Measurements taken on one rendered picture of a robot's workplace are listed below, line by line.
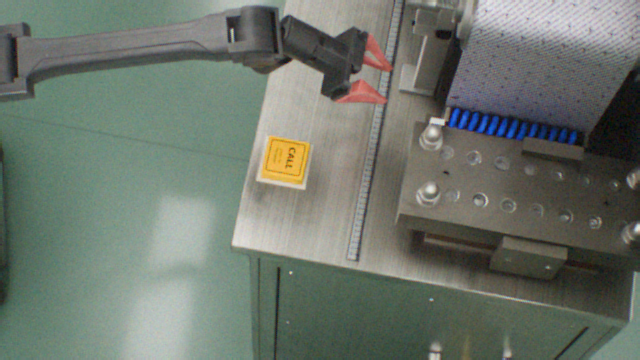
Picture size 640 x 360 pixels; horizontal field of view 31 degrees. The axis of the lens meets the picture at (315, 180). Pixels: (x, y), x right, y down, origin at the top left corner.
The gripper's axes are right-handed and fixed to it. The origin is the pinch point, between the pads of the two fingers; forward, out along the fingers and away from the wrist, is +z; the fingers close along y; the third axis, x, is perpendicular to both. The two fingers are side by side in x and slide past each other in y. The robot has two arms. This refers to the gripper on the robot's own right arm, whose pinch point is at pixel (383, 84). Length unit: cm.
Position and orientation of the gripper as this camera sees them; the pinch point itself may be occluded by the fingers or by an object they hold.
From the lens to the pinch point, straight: 184.8
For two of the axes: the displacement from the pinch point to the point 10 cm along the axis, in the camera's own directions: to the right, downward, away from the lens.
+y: -1.8, 9.0, -3.9
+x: 5.6, -2.3, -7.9
